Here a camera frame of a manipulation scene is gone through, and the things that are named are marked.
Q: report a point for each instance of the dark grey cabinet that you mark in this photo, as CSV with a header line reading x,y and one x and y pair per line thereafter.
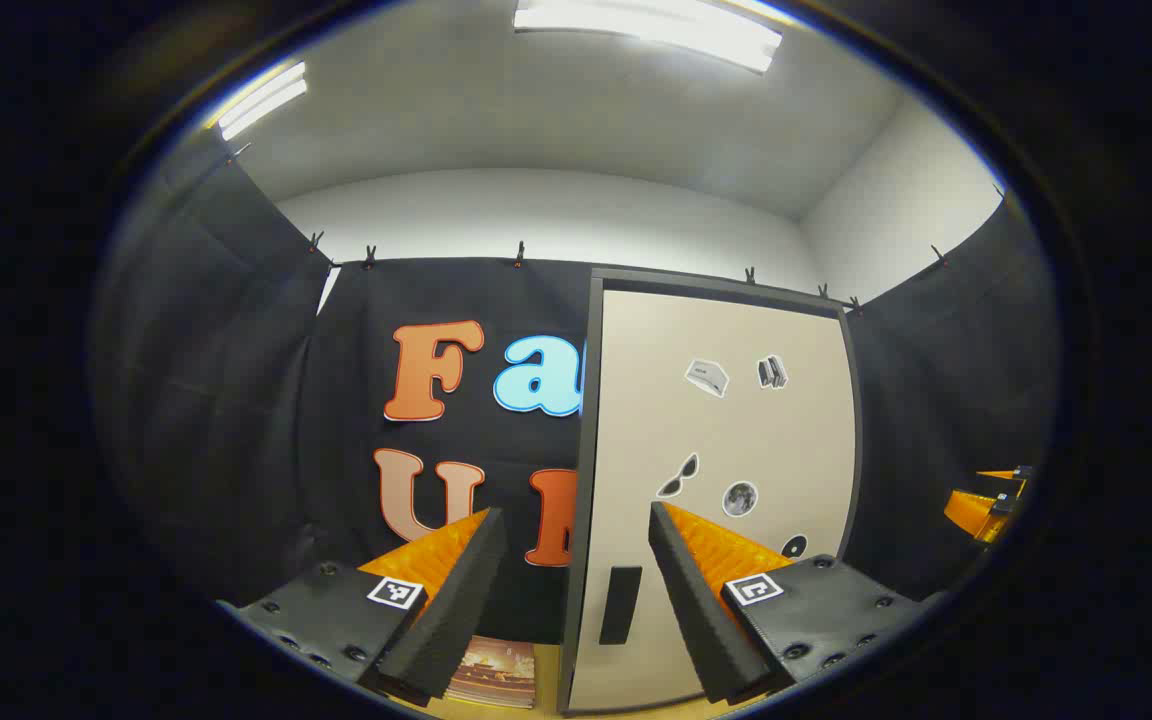
x,y
589,400

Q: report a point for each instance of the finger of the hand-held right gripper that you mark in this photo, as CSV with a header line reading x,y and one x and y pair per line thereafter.
x,y
1011,473
971,510

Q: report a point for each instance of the black backdrop cloth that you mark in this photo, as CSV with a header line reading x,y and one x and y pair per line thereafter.
x,y
236,400

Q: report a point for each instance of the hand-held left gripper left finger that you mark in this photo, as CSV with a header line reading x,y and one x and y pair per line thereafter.
x,y
456,600

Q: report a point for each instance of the beige cabinet door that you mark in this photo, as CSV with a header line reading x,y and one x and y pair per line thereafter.
x,y
736,440

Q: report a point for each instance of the row of black cloth clips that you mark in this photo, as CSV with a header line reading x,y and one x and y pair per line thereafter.
x,y
369,258

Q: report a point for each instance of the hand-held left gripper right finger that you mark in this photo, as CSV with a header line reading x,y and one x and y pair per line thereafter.
x,y
701,610

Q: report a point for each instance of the ceiling light panel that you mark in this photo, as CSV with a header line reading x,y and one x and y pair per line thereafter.
x,y
261,100
656,25

